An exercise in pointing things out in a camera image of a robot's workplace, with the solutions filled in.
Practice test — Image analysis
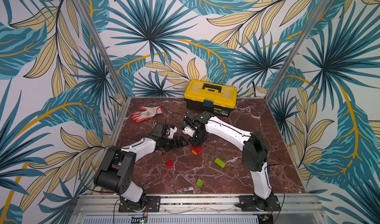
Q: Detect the green square lego brick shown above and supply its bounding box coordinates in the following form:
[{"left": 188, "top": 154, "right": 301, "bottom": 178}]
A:
[{"left": 196, "top": 178, "right": 204, "bottom": 187}]

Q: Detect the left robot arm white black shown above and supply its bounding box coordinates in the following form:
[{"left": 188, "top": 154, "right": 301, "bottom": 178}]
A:
[{"left": 94, "top": 124, "right": 189, "bottom": 212}]

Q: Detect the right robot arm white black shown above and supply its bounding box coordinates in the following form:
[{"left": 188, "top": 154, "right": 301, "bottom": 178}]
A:
[{"left": 182, "top": 112, "right": 277, "bottom": 212}]

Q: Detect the small red lego brick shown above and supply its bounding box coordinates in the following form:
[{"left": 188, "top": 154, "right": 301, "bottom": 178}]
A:
[{"left": 167, "top": 161, "right": 174, "bottom": 169}]

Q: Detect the long green lego brick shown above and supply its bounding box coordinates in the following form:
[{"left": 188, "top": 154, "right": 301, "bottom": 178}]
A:
[{"left": 214, "top": 158, "right": 226, "bottom": 169}]

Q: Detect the yellow black toolbox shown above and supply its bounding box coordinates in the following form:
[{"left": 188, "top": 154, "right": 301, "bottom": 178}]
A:
[{"left": 184, "top": 80, "right": 238, "bottom": 117}]

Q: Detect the red white work glove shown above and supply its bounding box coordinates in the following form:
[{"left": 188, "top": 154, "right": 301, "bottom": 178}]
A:
[{"left": 132, "top": 106, "right": 162, "bottom": 123}]

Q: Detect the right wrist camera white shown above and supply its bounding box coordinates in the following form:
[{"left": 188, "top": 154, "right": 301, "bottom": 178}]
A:
[{"left": 182, "top": 126, "right": 195, "bottom": 137}]

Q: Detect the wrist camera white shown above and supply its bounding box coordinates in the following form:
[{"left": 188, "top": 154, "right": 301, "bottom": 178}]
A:
[
  {"left": 166, "top": 126, "right": 178, "bottom": 139},
  {"left": 182, "top": 126, "right": 195, "bottom": 137}
]

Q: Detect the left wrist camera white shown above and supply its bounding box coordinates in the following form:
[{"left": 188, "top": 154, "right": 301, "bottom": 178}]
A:
[{"left": 166, "top": 126, "right": 178, "bottom": 139}]

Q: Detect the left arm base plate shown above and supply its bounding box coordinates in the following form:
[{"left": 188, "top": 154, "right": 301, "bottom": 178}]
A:
[{"left": 118, "top": 195, "right": 161, "bottom": 213}]

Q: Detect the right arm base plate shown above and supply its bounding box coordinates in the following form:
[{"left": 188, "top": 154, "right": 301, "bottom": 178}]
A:
[{"left": 235, "top": 195, "right": 281, "bottom": 213}]

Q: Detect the aluminium front frame rail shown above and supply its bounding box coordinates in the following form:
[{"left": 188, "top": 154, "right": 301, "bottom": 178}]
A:
[{"left": 69, "top": 193, "right": 329, "bottom": 224}]

